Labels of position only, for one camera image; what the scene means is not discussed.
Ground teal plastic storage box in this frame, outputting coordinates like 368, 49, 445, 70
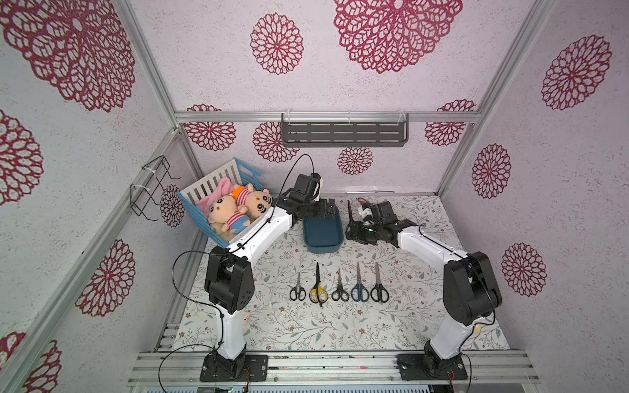
303, 211, 345, 254

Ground large black scissors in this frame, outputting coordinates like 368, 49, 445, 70
370, 263, 390, 303

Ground blue handled scissors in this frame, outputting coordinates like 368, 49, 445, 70
351, 263, 370, 302

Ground black grey scissors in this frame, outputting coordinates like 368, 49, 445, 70
331, 270, 350, 302

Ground small black scissors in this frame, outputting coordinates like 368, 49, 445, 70
289, 273, 306, 301

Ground yellow black scissors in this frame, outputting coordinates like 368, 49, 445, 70
309, 264, 329, 306

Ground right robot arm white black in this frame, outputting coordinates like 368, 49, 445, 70
345, 201, 502, 365

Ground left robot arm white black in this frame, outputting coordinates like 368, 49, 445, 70
204, 173, 337, 361

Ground plush doll orange hat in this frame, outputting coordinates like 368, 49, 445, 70
230, 183, 273, 220

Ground blue white slatted basket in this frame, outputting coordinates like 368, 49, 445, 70
177, 158, 273, 247

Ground plush doll striped shirt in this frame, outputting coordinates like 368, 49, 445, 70
207, 195, 251, 234

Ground pink plush toy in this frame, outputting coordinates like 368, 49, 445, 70
196, 178, 233, 218

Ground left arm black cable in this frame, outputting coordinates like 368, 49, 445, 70
156, 153, 316, 393

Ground grey wall shelf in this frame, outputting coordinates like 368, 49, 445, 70
280, 114, 409, 148

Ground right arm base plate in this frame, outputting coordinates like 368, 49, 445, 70
396, 353, 468, 382

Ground black wire wall rack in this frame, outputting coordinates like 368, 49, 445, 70
129, 155, 180, 222

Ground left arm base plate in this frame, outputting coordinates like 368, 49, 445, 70
200, 354, 269, 383

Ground aluminium front rail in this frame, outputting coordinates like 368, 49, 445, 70
124, 350, 542, 392

